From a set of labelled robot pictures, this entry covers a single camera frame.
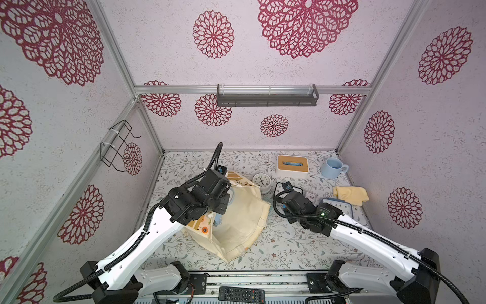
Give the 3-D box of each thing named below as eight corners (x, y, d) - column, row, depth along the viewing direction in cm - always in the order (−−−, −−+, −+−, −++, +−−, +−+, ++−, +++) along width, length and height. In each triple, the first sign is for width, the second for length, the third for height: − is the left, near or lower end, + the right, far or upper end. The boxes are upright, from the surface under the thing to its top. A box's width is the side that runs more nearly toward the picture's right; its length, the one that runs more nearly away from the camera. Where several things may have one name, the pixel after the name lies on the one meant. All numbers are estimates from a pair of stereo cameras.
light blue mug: (323, 178, 109) (328, 170, 104) (319, 165, 116) (323, 157, 110) (345, 178, 109) (351, 170, 104) (340, 165, 116) (345, 157, 110)
